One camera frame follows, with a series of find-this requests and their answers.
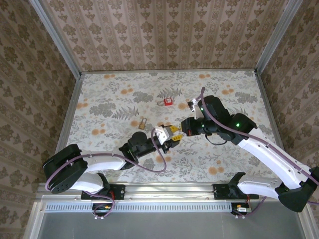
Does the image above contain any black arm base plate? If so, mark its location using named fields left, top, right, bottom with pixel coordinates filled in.
left=213, top=183, right=260, bottom=200
left=81, top=183, right=125, bottom=201

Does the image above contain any slotted grey cable duct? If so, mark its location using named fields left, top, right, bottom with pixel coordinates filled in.
left=44, top=201, right=234, bottom=213

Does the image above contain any black cable connector block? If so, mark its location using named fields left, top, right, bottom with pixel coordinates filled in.
left=230, top=202, right=253, bottom=216
left=91, top=203, right=113, bottom=217

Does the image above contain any aluminium mounting rail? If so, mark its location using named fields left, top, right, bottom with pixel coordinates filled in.
left=37, top=183, right=250, bottom=201

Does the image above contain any aluminium frame post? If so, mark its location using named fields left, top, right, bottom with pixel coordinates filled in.
left=28, top=0, right=83, bottom=79
left=254, top=0, right=305, bottom=75

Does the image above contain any thin black cable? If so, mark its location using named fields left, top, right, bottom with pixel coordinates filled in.
left=205, top=131, right=227, bottom=145

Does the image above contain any grey metal panel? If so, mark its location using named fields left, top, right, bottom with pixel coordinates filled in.
left=23, top=201, right=315, bottom=239

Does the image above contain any aluminium table edge rail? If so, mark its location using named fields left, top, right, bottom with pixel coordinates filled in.
left=56, top=74, right=84, bottom=155
left=81, top=69, right=257, bottom=75
left=254, top=71, right=294, bottom=175

